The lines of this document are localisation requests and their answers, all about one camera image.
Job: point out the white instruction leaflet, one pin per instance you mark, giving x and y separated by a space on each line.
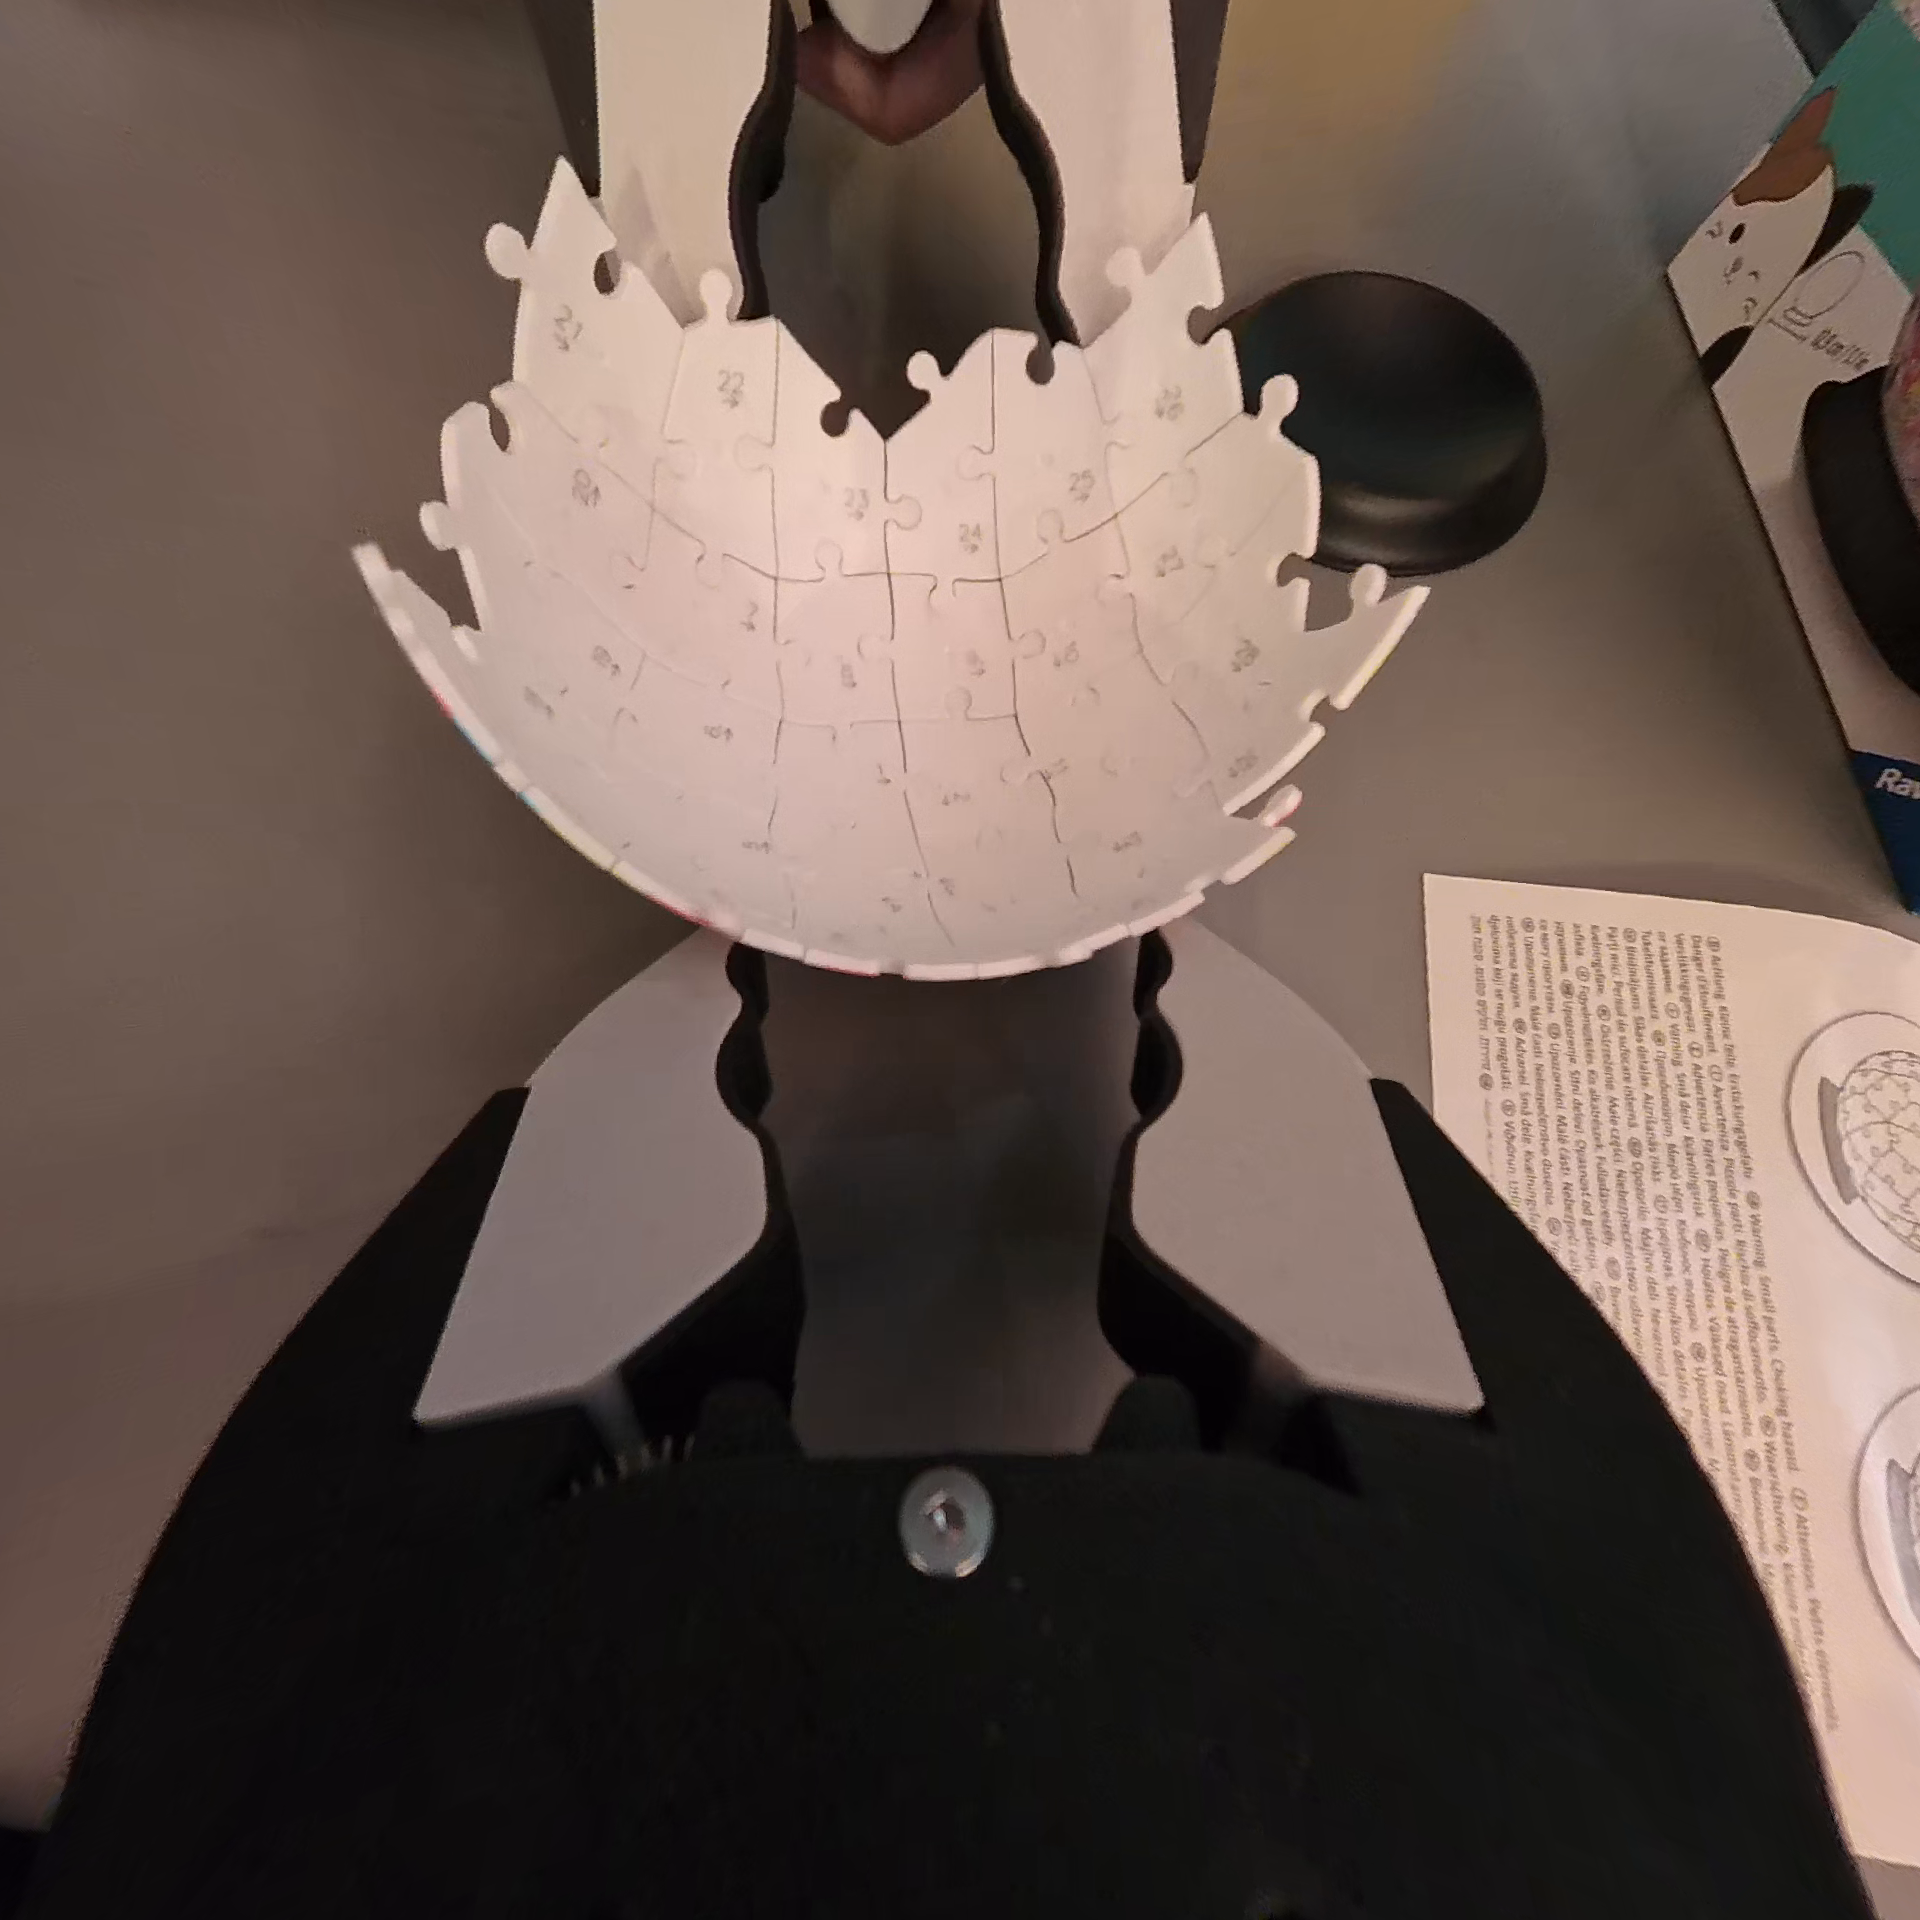
1682 1261

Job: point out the colourful puzzle box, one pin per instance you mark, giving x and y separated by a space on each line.
1817 392

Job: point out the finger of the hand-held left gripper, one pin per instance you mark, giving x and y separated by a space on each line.
676 151
1097 151

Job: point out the assembled white puzzle section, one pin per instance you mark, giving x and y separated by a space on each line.
871 662

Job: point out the black round ball stand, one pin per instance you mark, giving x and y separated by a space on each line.
1411 422

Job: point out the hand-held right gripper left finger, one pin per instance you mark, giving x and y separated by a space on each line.
603 1200

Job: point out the person's left hand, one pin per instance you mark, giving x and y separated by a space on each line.
885 61

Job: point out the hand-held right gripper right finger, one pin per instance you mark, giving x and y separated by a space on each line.
1307 1200

